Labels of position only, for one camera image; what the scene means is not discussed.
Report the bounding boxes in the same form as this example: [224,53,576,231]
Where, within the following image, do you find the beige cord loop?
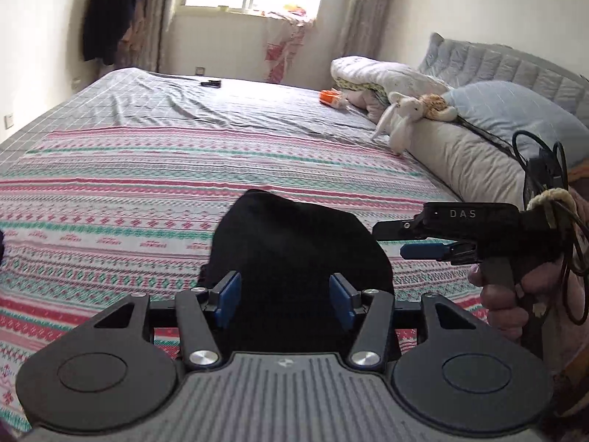
[526,188,579,227]

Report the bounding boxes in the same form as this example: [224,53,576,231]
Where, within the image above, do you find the person's right hand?
[468,258,570,344]

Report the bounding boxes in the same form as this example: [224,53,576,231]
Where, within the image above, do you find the pink plush toy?
[345,91,392,121]

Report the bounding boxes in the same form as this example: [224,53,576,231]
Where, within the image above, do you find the orange toy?
[319,89,351,111]

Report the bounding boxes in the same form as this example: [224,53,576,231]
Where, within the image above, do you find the black pants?
[199,189,395,365]

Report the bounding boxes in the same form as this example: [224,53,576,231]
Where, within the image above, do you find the grey checked bed sheet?
[0,67,408,158]

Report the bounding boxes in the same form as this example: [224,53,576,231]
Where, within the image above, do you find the white plush rabbit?
[371,92,424,155]

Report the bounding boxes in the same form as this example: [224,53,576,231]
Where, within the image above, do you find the dark hanging clothes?
[83,0,149,66]

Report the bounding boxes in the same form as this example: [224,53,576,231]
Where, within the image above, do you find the grey curtain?
[337,0,402,64]
[137,0,186,73]

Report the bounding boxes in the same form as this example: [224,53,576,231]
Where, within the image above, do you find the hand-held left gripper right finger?
[329,273,480,370]

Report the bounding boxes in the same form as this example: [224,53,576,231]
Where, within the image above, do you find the white folded quilt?
[331,56,450,103]

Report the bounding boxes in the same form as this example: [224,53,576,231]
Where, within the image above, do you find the beige pillow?
[407,117,531,209]

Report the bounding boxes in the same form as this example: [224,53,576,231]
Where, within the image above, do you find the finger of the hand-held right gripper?
[400,242,466,261]
[372,220,431,241]

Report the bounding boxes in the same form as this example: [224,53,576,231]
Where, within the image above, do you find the pink floral cloth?
[264,11,319,85]

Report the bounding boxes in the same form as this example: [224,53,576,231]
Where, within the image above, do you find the person's right forearm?
[543,258,589,430]

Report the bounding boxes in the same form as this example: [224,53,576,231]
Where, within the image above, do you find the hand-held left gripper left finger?
[94,271,243,372]

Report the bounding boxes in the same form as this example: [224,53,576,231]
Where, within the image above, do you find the blue checked pillow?
[443,80,589,172]

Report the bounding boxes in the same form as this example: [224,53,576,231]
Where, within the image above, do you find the striped patterned blanket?
[0,126,494,434]

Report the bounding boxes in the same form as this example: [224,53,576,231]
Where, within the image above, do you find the grey padded headboard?
[418,32,589,130]

